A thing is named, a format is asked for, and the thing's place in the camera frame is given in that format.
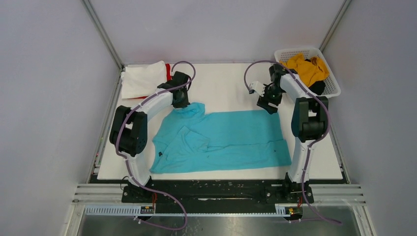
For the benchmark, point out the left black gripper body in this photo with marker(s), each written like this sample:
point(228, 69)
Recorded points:
point(184, 102)

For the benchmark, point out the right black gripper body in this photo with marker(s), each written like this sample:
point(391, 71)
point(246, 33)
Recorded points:
point(273, 95)

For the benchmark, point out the turquoise t-shirt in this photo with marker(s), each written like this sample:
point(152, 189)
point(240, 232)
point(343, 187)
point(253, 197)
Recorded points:
point(191, 140)

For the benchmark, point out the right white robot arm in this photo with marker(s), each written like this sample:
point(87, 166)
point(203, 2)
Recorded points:
point(309, 124)

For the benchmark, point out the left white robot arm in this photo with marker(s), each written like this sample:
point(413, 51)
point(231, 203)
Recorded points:
point(129, 131)

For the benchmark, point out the red folded t-shirt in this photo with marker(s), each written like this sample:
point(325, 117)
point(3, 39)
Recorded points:
point(168, 73)

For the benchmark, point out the white folded t-shirt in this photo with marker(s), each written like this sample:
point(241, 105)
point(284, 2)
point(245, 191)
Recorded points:
point(129, 81)

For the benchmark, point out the yellow t-shirt in basket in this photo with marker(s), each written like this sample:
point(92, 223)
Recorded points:
point(310, 70)

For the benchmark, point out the black t-shirt in basket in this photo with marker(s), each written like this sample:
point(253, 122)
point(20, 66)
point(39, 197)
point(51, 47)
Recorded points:
point(319, 87)

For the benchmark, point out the white plastic basket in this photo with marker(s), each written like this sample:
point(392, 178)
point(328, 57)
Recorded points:
point(332, 88)

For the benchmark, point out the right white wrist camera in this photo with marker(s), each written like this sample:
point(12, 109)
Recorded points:
point(257, 87)

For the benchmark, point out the right table edge rail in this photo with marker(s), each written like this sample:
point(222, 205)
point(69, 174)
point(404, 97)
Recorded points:
point(339, 155)

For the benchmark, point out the table edge rail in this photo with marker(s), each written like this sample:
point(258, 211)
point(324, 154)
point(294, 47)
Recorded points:
point(339, 155)
point(107, 120)

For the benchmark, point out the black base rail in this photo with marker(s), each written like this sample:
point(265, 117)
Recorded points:
point(211, 196)

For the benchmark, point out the left table edge rail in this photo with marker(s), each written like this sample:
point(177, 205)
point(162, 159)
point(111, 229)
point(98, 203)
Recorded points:
point(107, 120)

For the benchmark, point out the right corner aluminium post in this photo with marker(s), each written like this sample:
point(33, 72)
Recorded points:
point(336, 21)

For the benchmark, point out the corner aluminium post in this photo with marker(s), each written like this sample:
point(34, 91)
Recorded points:
point(102, 33)
point(336, 21)

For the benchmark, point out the left corner aluminium post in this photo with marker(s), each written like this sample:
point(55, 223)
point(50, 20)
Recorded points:
point(102, 33)

